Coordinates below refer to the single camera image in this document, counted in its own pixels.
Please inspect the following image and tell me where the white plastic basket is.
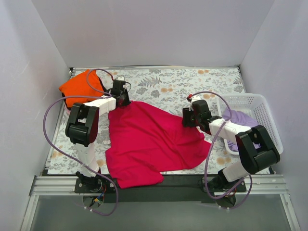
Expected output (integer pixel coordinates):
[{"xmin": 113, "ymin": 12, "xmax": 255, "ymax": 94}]
[{"xmin": 217, "ymin": 93, "xmax": 283, "ymax": 154}]

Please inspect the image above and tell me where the magenta t shirt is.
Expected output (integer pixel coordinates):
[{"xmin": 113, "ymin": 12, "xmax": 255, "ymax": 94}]
[{"xmin": 105, "ymin": 102, "xmax": 210, "ymax": 189}]

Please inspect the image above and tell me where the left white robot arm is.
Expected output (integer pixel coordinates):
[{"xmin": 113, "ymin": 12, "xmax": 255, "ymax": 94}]
[{"xmin": 65, "ymin": 77, "xmax": 130, "ymax": 193}]

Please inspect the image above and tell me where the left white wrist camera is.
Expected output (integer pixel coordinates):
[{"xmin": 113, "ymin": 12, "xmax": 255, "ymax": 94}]
[{"xmin": 115, "ymin": 76, "xmax": 125, "ymax": 81}]

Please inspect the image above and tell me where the lavender t shirt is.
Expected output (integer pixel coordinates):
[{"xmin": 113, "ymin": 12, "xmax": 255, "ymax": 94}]
[{"xmin": 224, "ymin": 110, "xmax": 259, "ymax": 155}]

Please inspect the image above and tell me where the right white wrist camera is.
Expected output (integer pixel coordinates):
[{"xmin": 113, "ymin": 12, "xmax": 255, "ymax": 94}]
[{"xmin": 187, "ymin": 95, "xmax": 201, "ymax": 104}]

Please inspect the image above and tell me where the floral table mat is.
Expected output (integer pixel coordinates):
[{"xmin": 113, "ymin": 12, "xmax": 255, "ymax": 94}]
[{"xmin": 46, "ymin": 68, "xmax": 246, "ymax": 175}]

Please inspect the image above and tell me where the folded orange t shirt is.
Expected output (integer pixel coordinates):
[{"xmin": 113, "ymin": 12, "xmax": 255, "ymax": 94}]
[{"xmin": 58, "ymin": 69, "xmax": 105, "ymax": 109}]

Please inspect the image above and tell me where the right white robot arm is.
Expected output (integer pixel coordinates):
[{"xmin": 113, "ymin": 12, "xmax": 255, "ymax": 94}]
[{"xmin": 182, "ymin": 96, "xmax": 281, "ymax": 191}]

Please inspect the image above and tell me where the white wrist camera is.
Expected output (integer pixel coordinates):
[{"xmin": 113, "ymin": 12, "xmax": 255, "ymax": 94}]
[
  {"xmin": 187, "ymin": 95, "xmax": 201, "ymax": 104},
  {"xmin": 115, "ymin": 76, "xmax": 125, "ymax": 81}
]

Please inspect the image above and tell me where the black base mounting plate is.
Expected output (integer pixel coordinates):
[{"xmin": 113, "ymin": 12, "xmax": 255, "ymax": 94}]
[{"xmin": 74, "ymin": 173, "xmax": 248, "ymax": 205}]

